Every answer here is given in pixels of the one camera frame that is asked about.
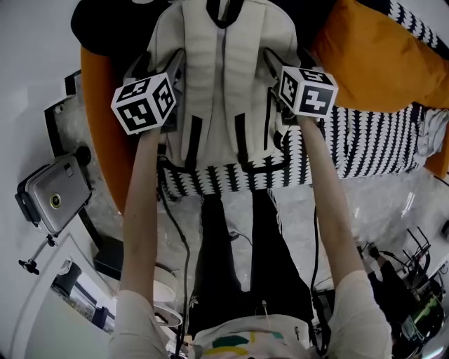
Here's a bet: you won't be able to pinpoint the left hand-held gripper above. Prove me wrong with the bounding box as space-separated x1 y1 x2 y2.
111 48 186 136

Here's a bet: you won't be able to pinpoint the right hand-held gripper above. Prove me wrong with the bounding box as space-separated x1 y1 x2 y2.
262 48 340 122

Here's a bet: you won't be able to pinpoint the cream backpack with black straps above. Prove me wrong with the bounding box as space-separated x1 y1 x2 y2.
145 0 299 172

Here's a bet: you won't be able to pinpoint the orange sofa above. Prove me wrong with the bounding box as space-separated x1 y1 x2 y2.
80 0 449 215

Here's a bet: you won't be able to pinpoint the person's left forearm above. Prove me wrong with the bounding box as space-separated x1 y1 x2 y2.
119 126 166 299

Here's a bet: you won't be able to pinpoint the person's right forearm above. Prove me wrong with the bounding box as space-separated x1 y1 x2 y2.
297 115 370 288

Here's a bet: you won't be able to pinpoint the orange cushion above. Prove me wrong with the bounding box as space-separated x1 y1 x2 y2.
311 0 449 113

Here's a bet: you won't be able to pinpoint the black white striped blanket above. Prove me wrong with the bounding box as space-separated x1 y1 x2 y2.
156 0 449 201

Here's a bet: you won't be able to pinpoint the silver hard case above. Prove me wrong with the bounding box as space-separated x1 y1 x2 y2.
14 154 95 236

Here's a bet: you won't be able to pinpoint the crumpled white cloth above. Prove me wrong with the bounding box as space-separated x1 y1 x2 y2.
415 108 449 162

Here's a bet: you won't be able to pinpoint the black box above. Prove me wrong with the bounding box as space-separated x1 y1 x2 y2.
93 238 123 281

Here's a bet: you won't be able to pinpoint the person's black trousers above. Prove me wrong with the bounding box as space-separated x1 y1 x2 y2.
187 191 315 339

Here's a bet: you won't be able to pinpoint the black cylinder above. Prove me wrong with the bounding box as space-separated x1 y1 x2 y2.
55 261 83 295

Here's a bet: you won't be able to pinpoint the person's white printed shirt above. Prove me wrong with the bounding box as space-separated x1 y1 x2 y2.
108 269 394 359

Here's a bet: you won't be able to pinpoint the white framed glass panel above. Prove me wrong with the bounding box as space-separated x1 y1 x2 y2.
8 231 119 359

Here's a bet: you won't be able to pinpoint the black green equipment pile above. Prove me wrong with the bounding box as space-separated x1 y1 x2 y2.
401 290 446 351

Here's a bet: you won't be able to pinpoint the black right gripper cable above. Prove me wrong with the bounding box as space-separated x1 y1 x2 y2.
309 205 333 357

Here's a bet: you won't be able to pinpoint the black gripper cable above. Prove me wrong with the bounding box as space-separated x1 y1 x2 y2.
156 154 192 359
309 205 333 357

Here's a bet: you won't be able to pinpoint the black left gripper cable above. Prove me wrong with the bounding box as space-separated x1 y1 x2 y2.
156 154 192 359

